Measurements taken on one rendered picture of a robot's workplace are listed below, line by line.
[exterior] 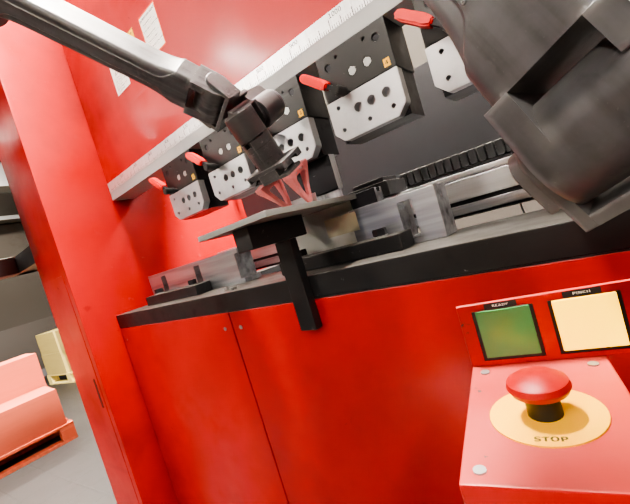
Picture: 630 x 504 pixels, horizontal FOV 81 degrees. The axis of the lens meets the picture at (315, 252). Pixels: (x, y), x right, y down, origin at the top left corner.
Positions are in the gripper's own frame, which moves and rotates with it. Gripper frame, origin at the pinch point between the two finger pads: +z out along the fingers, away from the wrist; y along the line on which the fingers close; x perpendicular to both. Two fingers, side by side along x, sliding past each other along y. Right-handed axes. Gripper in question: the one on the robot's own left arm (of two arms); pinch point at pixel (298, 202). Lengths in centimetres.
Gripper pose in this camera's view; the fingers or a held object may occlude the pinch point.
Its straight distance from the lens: 73.1
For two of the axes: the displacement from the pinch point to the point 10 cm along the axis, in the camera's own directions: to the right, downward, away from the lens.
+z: 5.3, 7.5, 4.0
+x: -4.0, 6.3, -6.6
